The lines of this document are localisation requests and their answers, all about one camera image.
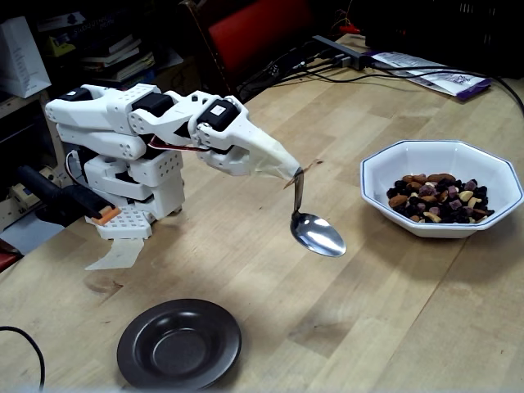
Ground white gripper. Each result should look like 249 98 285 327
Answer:
188 95 303 180

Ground metal spoon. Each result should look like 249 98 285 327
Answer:
288 167 348 258

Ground white bowl blue rim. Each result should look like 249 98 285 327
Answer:
359 139 524 239

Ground brown plate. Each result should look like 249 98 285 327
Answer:
116 298 242 391

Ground beige masking tape wrap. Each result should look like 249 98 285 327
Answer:
247 130 303 181

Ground brown cardboard box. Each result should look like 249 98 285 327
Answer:
155 56 204 97

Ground red chair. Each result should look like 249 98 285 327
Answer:
179 0 316 103

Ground grey usb hub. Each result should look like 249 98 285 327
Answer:
313 34 372 70

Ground stack of books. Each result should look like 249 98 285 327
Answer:
79 34 156 83

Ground black clamp orange pad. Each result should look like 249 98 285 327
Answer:
16 165 122 226

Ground nuts and dried fruit mix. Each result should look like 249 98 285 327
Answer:
386 173 495 224

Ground small yellow box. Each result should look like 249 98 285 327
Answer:
47 34 78 57

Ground purple white plastic bag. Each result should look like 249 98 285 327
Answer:
368 51 492 102

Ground white paper bag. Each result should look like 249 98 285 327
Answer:
0 16 52 99

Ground black usb cable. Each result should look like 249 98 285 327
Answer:
237 47 353 103

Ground red clip wires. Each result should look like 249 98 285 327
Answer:
331 16 362 37

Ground thick black cable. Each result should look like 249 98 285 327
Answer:
368 61 524 118

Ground thin black cable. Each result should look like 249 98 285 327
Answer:
0 326 46 390

